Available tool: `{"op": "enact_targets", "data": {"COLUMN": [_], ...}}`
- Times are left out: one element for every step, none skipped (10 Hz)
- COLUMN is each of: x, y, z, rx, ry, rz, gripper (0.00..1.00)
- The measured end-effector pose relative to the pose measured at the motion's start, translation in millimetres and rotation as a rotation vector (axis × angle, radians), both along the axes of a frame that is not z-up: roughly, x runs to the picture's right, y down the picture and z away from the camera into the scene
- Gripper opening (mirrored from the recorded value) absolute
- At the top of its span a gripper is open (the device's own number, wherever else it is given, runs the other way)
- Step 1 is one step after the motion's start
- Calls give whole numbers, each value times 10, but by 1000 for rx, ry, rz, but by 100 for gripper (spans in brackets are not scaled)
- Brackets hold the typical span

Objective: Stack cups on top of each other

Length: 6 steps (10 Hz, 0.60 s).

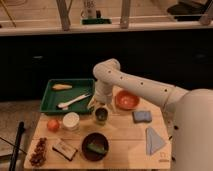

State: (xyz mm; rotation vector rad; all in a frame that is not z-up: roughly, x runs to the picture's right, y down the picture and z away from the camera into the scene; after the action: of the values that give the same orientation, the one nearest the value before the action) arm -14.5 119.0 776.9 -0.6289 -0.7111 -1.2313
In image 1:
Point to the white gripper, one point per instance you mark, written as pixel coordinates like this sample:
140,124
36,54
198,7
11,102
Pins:
103,94

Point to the orange red bowl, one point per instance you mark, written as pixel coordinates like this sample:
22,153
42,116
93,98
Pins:
126,100

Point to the green vegetable toy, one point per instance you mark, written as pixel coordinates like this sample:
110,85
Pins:
96,148

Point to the brown grape bunch toy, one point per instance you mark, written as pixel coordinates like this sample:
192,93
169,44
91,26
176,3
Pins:
38,157

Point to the black pole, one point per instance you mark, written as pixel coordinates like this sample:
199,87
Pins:
16,147

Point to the dark brown bowl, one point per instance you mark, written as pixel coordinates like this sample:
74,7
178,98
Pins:
98,139

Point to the dark green cup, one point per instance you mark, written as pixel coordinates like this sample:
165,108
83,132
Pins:
101,115

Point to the blue sponge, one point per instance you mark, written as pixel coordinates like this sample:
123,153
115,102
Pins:
142,116

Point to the light blue folded cloth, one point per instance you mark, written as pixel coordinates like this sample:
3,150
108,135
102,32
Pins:
154,141

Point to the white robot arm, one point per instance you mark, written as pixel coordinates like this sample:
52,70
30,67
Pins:
192,142

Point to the white plastic spoon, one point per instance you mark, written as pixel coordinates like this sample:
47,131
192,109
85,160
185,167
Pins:
65,105

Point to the white bottle on shelf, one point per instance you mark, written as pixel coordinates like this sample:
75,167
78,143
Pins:
89,8

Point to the green plastic tray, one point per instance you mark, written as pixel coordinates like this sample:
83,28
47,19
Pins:
52,98

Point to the green base plate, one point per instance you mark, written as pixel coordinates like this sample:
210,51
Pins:
96,21

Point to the orange tomato toy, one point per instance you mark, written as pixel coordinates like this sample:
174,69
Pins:
53,125

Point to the white cup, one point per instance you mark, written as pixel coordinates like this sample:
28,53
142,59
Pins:
71,121

